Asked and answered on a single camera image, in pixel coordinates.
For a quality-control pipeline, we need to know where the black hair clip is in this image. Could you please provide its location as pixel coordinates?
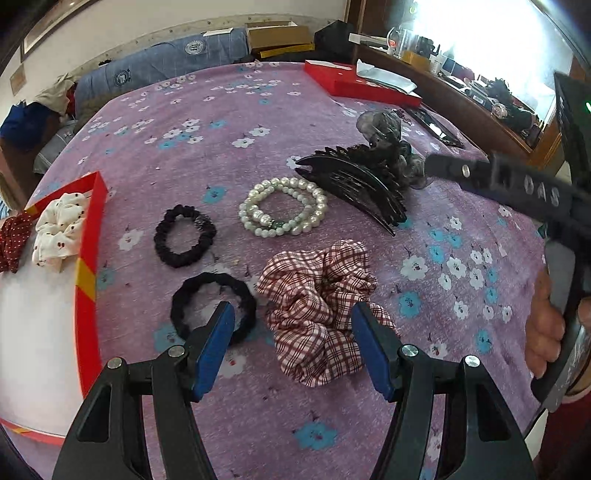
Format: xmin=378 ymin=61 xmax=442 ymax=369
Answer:
xmin=406 ymin=107 xmax=465 ymax=149

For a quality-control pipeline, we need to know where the blue folded quilt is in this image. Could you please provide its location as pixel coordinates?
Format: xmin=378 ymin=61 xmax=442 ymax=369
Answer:
xmin=75 ymin=28 xmax=249 ymax=111

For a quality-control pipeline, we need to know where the brown cardboard box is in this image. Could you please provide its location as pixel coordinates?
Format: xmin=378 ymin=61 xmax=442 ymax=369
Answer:
xmin=246 ymin=20 xmax=314 ymax=55

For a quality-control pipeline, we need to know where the small black beaded scrunchie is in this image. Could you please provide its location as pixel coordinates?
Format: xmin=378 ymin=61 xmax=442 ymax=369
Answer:
xmin=153 ymin=204 xmax=217 ymax=269

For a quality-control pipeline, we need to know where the red box lid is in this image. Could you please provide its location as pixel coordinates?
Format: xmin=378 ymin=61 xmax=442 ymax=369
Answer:
xmin=304 ymin=60 xmax=422 ymax=108

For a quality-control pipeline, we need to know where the red-rimmed white tray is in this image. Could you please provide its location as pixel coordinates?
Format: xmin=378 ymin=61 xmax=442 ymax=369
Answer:
xmin=1 ymin=172 xmax=107 ymax=445

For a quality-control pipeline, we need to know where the purple floral bedsheet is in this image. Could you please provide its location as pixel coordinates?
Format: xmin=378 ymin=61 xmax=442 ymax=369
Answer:
xmin=8 ymin=60 xmax=548 ymax=480

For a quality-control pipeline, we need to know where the red plaid scrunchie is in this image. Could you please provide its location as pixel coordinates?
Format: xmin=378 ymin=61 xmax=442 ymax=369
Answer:
xmin=256 ymin=240 xmax=396 ymax=388

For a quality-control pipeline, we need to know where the white dotted scrunchie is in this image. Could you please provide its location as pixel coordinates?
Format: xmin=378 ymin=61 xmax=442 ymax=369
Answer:
xmin=32 ymin=192 xmax=89 ymax=271

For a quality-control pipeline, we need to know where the wall picture frame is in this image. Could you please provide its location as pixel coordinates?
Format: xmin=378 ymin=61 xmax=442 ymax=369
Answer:
xmin=20 ymin=0 xmax=97 ymax=61

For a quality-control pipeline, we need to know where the black plastic hair claw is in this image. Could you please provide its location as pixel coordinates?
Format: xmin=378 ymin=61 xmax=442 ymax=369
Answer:
xmin=295 ymin=145 xmax=407 ymax=236

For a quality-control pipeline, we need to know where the grey sheer scrunchie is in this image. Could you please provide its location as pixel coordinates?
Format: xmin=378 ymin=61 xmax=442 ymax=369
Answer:
xmin=356 ymin=109 xmax=429 ymax=190

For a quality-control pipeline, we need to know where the dark red dotted scrunchie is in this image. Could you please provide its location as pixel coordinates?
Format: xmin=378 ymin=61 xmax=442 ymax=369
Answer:
xmin=0 ymin=212 xmax=33 ymax=273

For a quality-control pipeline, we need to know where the white pearl bracelet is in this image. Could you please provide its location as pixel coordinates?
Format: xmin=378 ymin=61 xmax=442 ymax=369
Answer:
xmin=237 ymin=176 xmax=329 ymax=239

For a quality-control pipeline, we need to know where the large black scrunchie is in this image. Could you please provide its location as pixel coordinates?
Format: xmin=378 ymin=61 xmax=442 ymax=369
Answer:
xmin=169 ymin=272 xmax=257 ymax=346

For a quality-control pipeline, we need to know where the wooden desk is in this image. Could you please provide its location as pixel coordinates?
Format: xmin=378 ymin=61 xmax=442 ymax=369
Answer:
xmin=356 ymin=45 xmax=564 ymax=173

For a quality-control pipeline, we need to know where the person's right hand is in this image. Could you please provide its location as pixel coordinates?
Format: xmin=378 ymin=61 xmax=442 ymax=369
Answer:
xmin=525 ymin=267 xmax=566 ymax=379

